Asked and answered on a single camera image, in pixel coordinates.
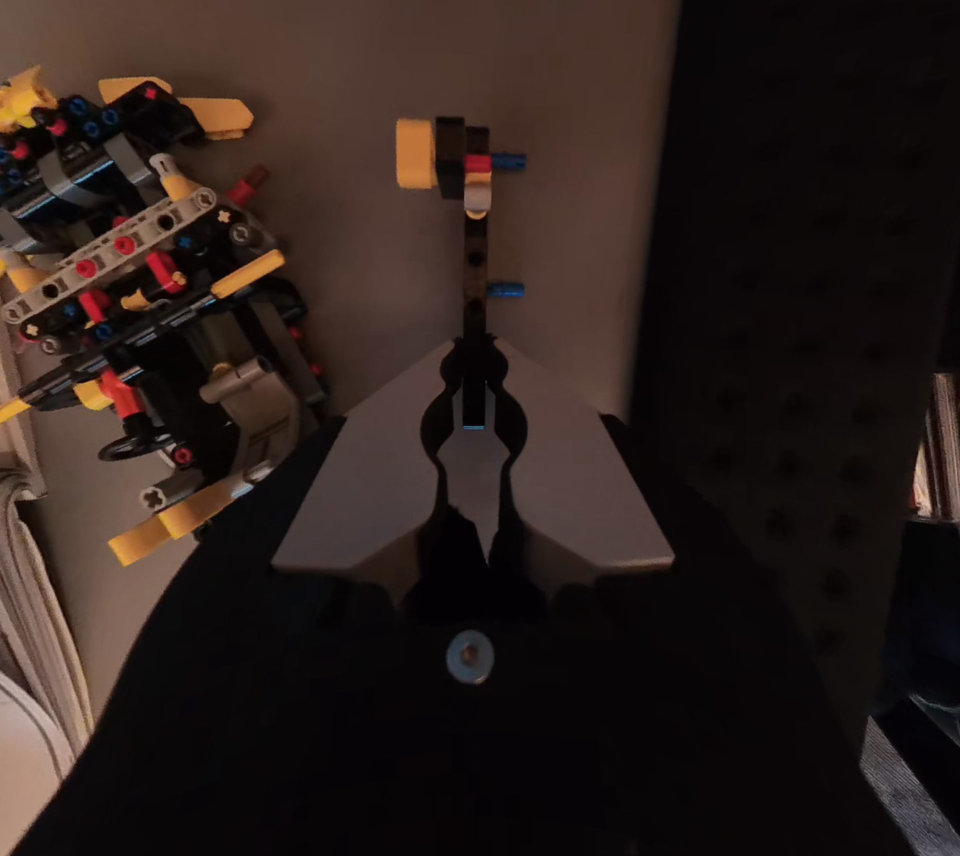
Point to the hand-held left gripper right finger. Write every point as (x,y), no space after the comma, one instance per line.
(592,496)

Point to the partly built lego chassis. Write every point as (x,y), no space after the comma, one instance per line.
(150,316)

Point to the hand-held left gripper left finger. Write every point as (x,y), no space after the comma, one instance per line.
(360,496)

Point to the open instruction booklet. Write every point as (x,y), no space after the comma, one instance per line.
(37,608)

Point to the black lego frame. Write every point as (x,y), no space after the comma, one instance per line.
(474,271)

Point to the black mesh-back office chair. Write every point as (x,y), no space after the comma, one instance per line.
(787,271)

